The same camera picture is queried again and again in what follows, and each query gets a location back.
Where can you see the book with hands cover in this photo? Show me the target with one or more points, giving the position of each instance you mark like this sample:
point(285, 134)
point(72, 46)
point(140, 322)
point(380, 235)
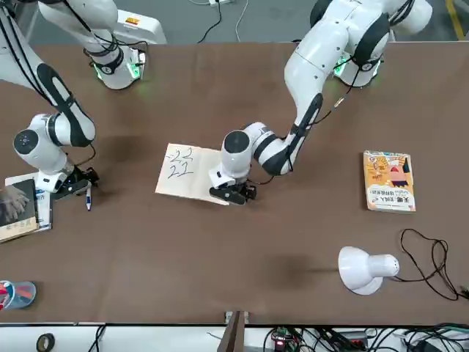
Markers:
point(16, 205)

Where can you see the white cabinet with orange label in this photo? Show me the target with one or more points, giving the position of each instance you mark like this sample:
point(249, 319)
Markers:
point(143, 25)

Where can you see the black tape roll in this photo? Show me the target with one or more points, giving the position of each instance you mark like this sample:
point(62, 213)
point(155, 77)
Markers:
point(38, 341)

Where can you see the circuit board with red light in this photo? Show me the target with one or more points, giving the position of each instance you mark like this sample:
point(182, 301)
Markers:
point(280, 342)

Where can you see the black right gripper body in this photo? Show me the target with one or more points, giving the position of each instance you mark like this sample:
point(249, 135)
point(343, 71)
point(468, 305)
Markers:
point(69, 187)

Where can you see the aluminium frame rail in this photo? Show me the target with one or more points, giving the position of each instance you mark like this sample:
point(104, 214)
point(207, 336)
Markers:
point(234, 330)

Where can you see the red pen in cup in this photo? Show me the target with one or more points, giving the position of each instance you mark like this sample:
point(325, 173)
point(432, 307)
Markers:
point(3, 293)

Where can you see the orange illustrated book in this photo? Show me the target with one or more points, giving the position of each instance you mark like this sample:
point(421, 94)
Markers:
point(388, 179)

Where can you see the white paperback book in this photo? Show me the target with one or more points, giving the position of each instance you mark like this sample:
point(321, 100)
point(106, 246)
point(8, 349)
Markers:
point(44, 212)

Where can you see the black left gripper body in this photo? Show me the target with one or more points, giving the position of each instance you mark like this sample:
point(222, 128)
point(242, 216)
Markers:
point(242, 186)

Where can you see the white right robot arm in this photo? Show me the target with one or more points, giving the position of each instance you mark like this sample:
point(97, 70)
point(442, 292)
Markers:
point(33, 146)

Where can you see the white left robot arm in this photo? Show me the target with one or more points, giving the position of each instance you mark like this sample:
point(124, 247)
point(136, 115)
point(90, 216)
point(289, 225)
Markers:
point(318, 55)

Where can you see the lined paper notebook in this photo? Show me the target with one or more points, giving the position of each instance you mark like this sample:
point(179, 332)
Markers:
point(183, 176)

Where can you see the white power strip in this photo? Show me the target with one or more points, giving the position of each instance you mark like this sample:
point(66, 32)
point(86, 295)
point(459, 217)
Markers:
point(220, 2)

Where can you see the blue and white marker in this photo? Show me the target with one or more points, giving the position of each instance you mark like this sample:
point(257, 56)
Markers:
point(88, 201)

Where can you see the grey mesh pen cup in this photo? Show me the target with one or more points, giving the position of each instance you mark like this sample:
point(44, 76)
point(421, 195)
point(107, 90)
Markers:
point(22, 302)

